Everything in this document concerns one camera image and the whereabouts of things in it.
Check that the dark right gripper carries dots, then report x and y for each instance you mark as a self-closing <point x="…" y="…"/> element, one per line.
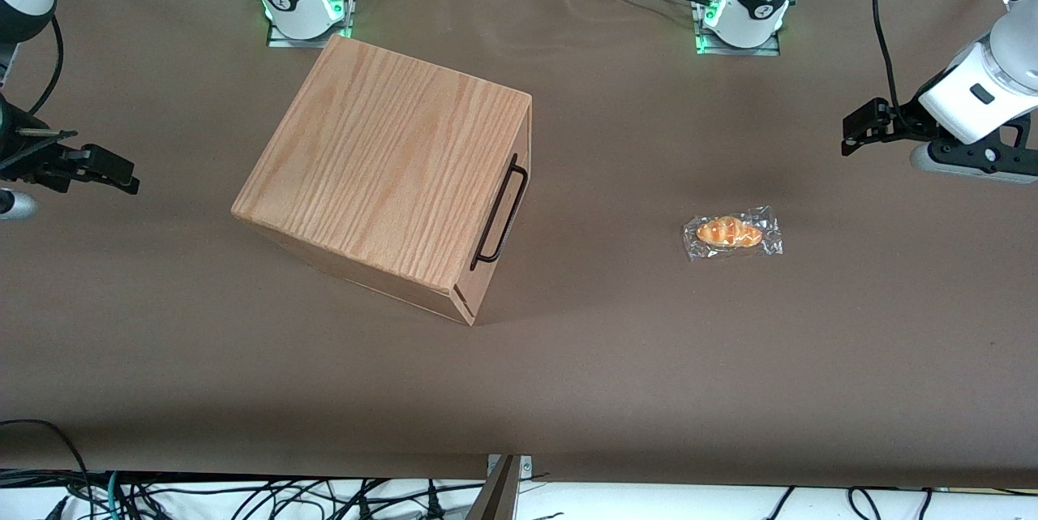
<point x="18" y="152"/>

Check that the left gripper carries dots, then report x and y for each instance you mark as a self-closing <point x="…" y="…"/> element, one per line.
<point x="902" y="118"/>

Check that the oak wooden drawer cabinet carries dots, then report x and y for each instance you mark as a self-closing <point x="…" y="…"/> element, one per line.
<point x="381" y="163"/>

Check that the bread roll in clear wrapper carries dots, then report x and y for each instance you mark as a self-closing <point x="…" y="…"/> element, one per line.
<point x="730" y="233"/>

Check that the brown table cover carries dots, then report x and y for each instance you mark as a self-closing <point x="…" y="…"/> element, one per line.
<point x="649" y="366"/>

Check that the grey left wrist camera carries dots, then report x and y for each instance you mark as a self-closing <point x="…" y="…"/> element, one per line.
<point x="932" y="159"/>

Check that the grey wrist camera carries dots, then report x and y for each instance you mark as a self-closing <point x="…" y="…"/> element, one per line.
<point x="932" y="159"/>
<point x="15" y="205"/>

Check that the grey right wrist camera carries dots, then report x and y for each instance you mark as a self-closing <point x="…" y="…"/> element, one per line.
<point x="15" y="205"/>

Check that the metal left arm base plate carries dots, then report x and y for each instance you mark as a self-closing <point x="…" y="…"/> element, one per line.
<point x="742" y="50"/>

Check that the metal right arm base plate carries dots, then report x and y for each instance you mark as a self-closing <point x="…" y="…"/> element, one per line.
<point x="280" y="40"/>

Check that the metal edge bracket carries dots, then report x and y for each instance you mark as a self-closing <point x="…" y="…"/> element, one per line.
<point x="523" y="467"/>

